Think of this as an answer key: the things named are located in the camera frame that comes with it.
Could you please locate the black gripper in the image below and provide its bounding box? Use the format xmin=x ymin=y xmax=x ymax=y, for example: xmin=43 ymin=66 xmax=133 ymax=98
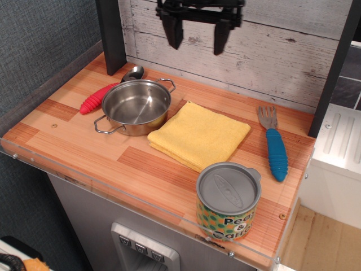
xmin=156 ymin=1 xmax=245 ymax=55

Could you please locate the blue handled fork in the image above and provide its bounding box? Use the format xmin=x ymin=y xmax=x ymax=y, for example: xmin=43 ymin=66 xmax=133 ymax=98
xmin=258 ymin=106 xmax=288 ymax=182

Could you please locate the yellow folded cloth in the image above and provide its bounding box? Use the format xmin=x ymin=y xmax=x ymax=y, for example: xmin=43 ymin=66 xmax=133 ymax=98
xmin=147 ymin=101 xmax=250 ymax=172

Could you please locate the stainless steel pot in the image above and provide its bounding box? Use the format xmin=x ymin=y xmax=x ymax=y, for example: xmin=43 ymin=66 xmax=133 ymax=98
xmin=94 ymin=78 xmax=177 ymax=136

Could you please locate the peas and carrots can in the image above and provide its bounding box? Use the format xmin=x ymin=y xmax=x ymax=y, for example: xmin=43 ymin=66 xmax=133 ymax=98
xmin=196 ymin=162 xmax=261 ymax=241

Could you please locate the white toy sink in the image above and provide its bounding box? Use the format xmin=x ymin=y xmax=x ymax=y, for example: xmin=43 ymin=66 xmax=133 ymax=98
xmin=298 ymin=104 xmax=360 ymax=228

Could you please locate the grey dispenser panel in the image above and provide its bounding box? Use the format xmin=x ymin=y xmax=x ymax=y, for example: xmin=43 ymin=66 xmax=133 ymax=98
xmin=111 ymin=222 xmax=181 ymax=270

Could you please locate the orange black object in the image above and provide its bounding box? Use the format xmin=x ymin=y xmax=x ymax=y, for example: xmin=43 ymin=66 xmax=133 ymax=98
xmin=1 ymin=236 xmax=51 ymax=271

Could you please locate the red handled spoon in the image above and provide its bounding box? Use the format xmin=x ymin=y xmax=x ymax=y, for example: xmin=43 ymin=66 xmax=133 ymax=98
xmin=79 ymin=65 xmax=144 ymax=115

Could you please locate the dark left post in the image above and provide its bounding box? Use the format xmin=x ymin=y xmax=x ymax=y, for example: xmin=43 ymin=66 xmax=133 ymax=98
xmin=95 ymin=0 xmax=127 ymax=75

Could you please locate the dark post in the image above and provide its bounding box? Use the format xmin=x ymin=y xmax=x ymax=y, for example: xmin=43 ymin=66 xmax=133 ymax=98
xmin=308 ymin=0 xmax=360 ymax=138
xmin=95 ymin=0 xmax=127 ymax=75

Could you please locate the dark right post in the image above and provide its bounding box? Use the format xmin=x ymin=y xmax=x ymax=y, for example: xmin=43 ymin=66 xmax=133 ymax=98
xmin=308 ymin=0 xmax=360 ymax=138

